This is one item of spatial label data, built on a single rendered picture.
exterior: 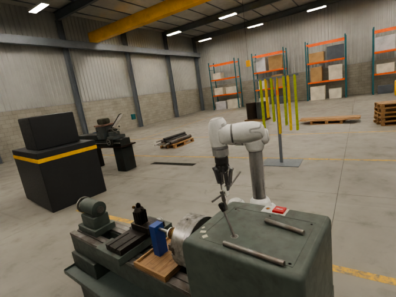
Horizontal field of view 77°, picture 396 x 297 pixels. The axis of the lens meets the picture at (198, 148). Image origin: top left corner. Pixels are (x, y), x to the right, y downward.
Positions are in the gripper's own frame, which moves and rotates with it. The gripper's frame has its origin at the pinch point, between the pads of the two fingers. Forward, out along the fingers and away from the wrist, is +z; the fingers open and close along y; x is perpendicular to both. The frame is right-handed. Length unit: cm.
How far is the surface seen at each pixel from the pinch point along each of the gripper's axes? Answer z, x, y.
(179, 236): 20.0, 24.1, 18.1
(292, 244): 12.8, 16.2, -41.8
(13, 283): 137, 59, 291
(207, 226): 12.7, 19.2, 0.9
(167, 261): 50, 17, 42
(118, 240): 41, 24, 83
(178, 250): 26.8, 27.5, 17.0
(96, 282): 84, 34, 117
